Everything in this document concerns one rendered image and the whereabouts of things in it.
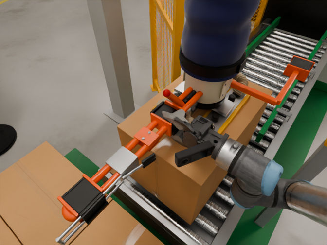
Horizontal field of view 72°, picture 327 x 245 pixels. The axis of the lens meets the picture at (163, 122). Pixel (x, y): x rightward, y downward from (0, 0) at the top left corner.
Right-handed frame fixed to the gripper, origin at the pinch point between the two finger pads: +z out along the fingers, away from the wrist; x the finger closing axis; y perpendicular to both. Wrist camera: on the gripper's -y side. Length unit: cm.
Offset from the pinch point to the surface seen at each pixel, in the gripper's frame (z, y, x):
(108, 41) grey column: 94, 55, -27
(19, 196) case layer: 58, -46, -57
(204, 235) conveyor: -26, -2, -63
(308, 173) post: -51, 43, -38
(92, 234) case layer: 14, -35, -57
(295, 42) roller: -4, 199, -57
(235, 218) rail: -34, 10, -52
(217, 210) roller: -26, 11, -57
